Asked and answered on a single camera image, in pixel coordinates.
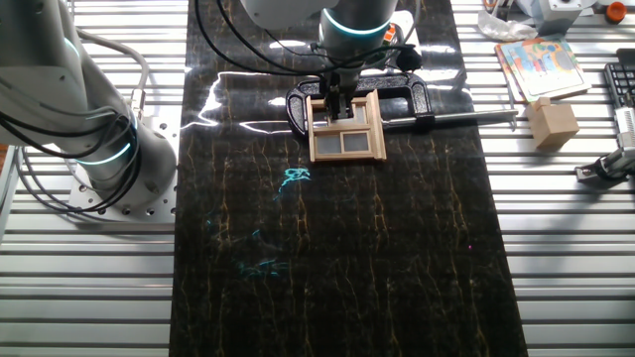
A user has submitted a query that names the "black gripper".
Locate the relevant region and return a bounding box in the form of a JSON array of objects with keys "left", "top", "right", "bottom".
[{"left": 322, "top": 72, "right": 359, "bottom": 121}]

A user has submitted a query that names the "black metal C-clamp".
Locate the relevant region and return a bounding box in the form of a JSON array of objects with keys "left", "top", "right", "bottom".
[{"left": 286, "top": 71, "right": 520, "bottom": 139}]

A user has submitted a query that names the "black marble pattern mat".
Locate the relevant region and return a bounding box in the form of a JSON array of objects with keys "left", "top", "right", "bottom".
[{"left": 168, "top": 0, "right": 530, "bottom": 357}]

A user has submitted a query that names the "crumpled clear plastic bag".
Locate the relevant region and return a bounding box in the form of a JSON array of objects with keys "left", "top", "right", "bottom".
[{"left": 477, "top": 9, "right": 540, "bottom": 43}]

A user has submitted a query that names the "colourful picture cards stack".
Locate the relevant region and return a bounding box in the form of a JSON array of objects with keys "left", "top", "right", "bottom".
[{"left": 494, "top": 34, "right": 592, "bottom": 104}]

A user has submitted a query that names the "plain wooden block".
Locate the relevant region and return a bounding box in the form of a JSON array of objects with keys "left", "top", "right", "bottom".
[{"left": 525, "top": 96, "right": 580, "bottom": 152}]

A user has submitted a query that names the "grey metal box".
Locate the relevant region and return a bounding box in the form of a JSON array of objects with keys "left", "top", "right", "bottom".
[{"left": 515, "top": 0, "right": 596, "bottom": 36}]

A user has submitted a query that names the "silver metal actuator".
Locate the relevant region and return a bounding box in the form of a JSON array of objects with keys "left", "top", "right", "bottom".
[{"left": 574, "top": 106, "right": 635, "bottom": 182}]

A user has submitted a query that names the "black keyboard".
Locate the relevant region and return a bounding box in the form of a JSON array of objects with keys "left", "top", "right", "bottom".
[{"left": 603, "top": 48, "right": 635, "bottom": 108}]

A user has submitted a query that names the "orange round cap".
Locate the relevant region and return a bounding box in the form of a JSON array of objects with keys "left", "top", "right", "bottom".
[{"left": 605, "top": 1, "right": 628, "bottom": 24}]

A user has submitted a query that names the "miniature wooden window frame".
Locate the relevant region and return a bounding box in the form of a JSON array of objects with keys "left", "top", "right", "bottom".
[{"left": 305, "top": 88, "right": 388, "bottom": 164}]

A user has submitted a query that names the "black round cable plug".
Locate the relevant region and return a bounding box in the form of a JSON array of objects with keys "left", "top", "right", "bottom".
[{"left": 395, "top": 45, "right": 423, "bottom": 72}]

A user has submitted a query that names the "grey hose with connector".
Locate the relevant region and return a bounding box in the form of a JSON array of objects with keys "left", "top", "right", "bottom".
[{"left": 76, "top": 28, "right": 150, "bottom": 120}]

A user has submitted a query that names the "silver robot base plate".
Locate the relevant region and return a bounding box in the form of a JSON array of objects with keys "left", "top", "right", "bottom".
[{"left": 67, "top": 103, "right": 181, "bottom": 223}]

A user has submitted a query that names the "black base cable bundle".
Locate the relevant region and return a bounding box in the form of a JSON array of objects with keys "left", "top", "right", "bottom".
[{"left": 0, "top": 108, "right": 144, "bottom": 215}]

